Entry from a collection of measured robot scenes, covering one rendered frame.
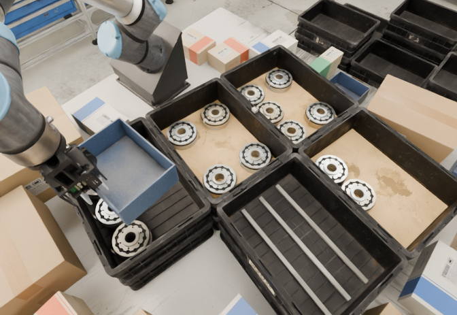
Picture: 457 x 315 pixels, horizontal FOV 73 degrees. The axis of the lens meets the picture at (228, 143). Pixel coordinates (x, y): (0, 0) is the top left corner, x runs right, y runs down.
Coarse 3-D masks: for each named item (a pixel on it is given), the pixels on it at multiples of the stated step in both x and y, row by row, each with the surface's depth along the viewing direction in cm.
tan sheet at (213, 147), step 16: (224, 128) 110; (240, 128) 110; (208, 144) 106; (224, 144) 106; (240, 144) 106; (192, 160) 103; (208, 160) 103; (224, 160) 103; (272, 160) 103; (240, 176) 99
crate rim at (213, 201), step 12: (204, 84) 109; (180, 96) 106; (156, 108) 103; (264, 120) 99; (156, 132) 97; (276, 132) 97; (168, 144) 94; (288, 144) 94; (180, 156) 92; (264, 168) 89; (204, 192) 85; (228, 192) 85; (216, 204) 84
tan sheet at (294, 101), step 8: (256, 80) 124; (264, 80) 124; (264, 88) 121; (296, 88) 121; (272, 96) 119; (280, 96) 119; (288, 96) 119; (296, 96) 119; (304, 96) 119; (312, 96) 119; (280, 104) 116; (288, 104) 116; (296, 104) 116; (304, 104) 116; (288, 112) 114; (296, 112) 114; (304, 112) 114; (296, 120) 112; (304, 120) 112; (312, 128) 110
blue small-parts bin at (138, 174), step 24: (120, 120) 74; (96, 144) 73; (120, 144) 78; (144, 144) 73; (120, 168) 74; (144, 168) 74; (168, 168) 71; (120, 192) 70; (144, 192) 63; (120, 216) 62
